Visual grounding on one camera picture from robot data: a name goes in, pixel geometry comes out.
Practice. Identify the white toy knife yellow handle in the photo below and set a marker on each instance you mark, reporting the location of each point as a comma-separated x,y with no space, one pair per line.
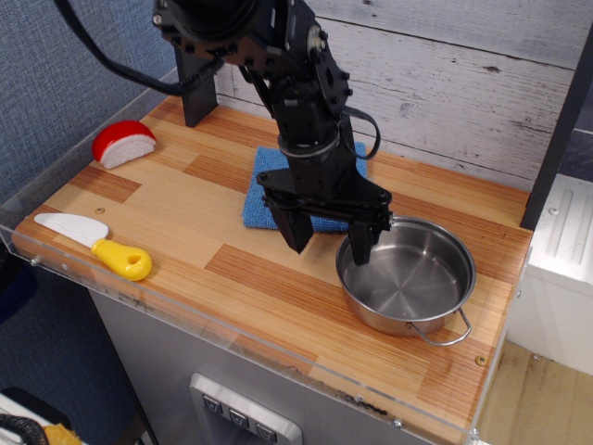
133,264

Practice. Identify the blue towel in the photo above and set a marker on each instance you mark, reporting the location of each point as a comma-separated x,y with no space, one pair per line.
256,215

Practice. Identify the red and white toy sushi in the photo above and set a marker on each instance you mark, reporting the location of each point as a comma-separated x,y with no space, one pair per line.
122,142

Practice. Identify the dark vertical post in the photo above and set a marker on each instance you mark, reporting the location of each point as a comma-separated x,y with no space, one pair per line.
202,100
561,136

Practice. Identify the white side appliance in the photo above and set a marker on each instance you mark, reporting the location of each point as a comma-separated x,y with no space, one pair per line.
552,314

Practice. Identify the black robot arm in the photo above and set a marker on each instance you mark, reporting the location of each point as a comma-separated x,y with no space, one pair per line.
282,50

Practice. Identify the stainless steel pot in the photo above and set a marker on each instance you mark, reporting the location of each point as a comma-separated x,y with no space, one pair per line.
418,277

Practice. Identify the yellow object at bottom left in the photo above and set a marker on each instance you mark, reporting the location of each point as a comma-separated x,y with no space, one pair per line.
60,435

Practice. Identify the silver dispenser panel with buttons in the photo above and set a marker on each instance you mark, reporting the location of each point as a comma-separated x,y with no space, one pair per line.
229,416

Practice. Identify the dark left vertical post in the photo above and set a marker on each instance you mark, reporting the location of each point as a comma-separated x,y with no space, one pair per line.
202,100

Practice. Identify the clear acrylic table guard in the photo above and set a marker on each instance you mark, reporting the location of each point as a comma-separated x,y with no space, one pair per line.
292,343

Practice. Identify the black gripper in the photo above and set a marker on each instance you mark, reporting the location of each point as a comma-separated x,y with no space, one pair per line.
295,224

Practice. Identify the dark right vertical post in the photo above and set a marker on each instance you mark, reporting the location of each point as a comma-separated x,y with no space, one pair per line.
561,136

